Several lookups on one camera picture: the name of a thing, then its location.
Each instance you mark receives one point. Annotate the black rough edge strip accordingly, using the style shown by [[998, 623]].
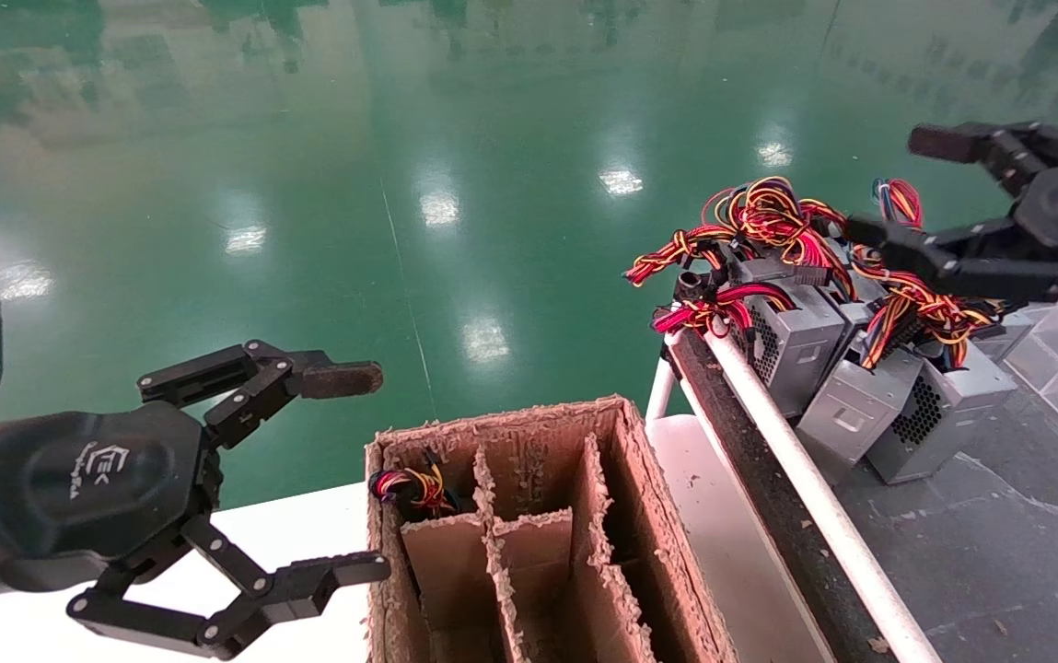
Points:
[[749, 460]]

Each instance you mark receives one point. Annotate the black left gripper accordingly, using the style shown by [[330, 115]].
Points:
[[77, 488]]

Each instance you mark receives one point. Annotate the brown cardboard box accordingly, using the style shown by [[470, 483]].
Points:
[[662, 543]]

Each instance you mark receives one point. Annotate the short white pipe leg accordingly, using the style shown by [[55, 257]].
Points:
[[660, 391]]

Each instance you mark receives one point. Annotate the cardboard divider grid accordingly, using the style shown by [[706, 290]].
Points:
[[446, 571]]

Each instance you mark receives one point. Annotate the long white pipe rail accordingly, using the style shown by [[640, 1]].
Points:
[[809, 488]]

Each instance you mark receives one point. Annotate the black round pipe connector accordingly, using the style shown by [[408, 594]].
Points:
[[690, 282]]

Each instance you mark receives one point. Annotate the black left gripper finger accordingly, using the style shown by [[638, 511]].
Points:
[[326, 378]]

